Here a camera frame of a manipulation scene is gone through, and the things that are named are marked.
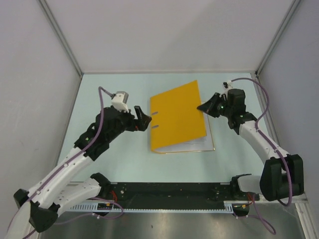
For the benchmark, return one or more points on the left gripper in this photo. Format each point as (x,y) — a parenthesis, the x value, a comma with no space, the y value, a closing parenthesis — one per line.
(141,123)

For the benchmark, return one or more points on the printed paper stack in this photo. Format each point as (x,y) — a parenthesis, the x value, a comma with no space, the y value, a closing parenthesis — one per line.
(189,145)

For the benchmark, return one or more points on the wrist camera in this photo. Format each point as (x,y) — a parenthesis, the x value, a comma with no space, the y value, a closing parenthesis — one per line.
(227,86)
(119,101)

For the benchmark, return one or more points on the white slotted cable duct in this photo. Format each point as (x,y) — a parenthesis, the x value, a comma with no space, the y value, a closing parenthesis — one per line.
(103,207)

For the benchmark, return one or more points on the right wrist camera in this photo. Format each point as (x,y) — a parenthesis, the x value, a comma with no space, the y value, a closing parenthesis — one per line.
(227,86)

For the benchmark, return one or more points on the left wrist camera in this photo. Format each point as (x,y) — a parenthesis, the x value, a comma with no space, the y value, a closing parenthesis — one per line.
(119,101)

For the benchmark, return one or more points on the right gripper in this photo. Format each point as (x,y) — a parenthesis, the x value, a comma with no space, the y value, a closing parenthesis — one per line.
(208,107)

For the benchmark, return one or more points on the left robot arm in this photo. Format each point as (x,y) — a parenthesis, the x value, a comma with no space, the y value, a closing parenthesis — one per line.
(41,205)

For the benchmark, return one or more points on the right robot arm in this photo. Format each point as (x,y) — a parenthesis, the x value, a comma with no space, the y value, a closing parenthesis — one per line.
(283,173)

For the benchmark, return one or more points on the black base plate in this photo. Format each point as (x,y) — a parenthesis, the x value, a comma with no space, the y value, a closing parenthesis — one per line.
(139,195)

